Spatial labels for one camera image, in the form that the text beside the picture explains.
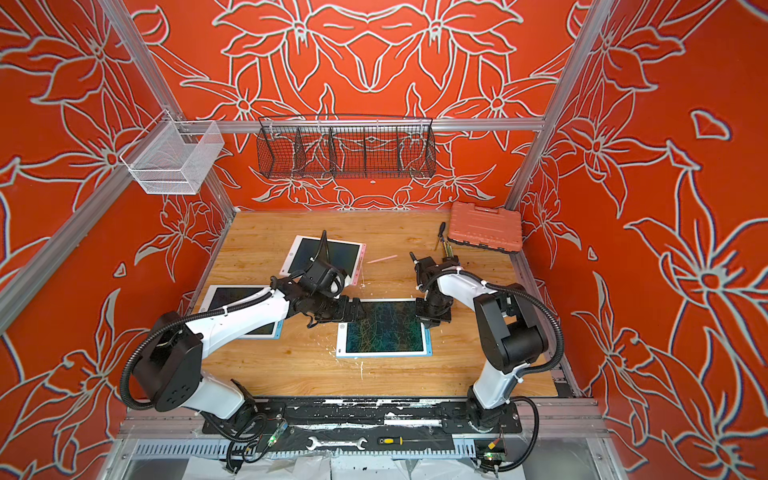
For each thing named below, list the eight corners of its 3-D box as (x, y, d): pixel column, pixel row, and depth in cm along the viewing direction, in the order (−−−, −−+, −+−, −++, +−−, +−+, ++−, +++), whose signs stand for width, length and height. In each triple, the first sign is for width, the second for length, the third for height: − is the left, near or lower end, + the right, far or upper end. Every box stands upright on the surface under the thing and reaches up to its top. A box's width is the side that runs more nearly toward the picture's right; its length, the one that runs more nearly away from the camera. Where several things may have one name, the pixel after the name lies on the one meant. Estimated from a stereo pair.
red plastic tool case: (446, 244, 111) (449, 235, 107) (450, 210, 123) (453, 200, 119) (517, 257, 107) (523, 247, 103) (514, 220, 119) (519, 210, 115)
